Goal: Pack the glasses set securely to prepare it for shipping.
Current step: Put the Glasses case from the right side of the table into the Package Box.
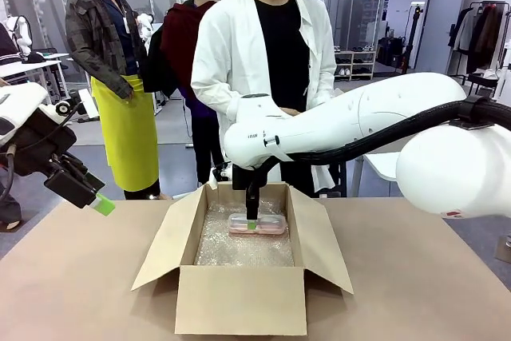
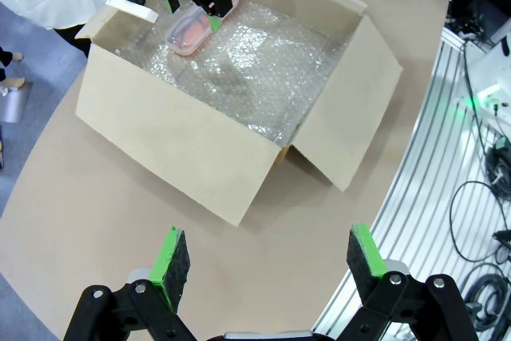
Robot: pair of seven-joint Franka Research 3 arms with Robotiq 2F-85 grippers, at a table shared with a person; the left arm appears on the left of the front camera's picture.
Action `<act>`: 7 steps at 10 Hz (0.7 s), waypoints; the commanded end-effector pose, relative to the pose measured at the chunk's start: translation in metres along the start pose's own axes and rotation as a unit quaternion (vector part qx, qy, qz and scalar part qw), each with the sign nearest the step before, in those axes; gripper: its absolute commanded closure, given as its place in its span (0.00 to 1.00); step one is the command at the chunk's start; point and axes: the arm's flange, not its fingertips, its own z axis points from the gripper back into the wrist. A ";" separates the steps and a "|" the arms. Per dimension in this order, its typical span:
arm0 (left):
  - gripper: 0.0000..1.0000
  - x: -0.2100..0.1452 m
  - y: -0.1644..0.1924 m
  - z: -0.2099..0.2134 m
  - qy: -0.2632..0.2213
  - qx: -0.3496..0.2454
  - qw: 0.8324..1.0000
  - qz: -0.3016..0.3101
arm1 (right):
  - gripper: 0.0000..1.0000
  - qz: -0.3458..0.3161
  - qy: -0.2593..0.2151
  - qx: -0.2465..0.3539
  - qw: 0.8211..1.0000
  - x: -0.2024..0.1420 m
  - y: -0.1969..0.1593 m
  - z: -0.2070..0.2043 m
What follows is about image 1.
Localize mannequin with dark red shawl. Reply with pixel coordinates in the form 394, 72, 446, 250
143, 0, 224, 188

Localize white background work table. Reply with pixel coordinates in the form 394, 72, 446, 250
0, 52, 72, 118

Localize clear bubble wrap sheet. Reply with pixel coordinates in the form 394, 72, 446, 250
194, 200, 295, 268

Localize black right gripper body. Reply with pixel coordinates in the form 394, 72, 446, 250
232, 165, 265, 200

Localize person in white coat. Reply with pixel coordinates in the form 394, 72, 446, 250
190, 0, 339, 198

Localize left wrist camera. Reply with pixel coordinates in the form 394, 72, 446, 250
38, 100, 77, 119

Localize black clothes rack with coats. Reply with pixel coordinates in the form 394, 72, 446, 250
447, 0, 511, 97

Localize person's right forearm white sleeve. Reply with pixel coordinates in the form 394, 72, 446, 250
190, 69, 251, 123

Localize white side table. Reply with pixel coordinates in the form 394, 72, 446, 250
353, 152, 401, 197

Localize person's left forearm white sleeve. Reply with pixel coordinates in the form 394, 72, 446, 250
306, 65, 339, 109

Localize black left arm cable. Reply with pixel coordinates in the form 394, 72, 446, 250
0, 105, 81, 202

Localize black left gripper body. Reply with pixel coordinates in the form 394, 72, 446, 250
7, 107, 107, 209

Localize pink glasses case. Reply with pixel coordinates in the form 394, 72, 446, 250
228, 212, 288, 237

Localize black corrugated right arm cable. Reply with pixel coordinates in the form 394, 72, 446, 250
245, 95, 511, 198

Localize black suitcases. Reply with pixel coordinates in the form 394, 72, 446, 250
377, 28, 407, 67

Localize mannequin with yellow apron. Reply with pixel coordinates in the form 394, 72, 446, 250
65, 0, 161, 201

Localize person's right hand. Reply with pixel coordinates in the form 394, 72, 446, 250
279, 106, 309, 118

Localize open brown cardboard box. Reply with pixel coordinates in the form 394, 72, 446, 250
130, 180, 355, 336

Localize black tripod stand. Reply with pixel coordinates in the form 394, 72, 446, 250
401, 2, 425, 75

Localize wooden shoe rack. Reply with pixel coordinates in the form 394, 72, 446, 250
334, 50, 376, 81

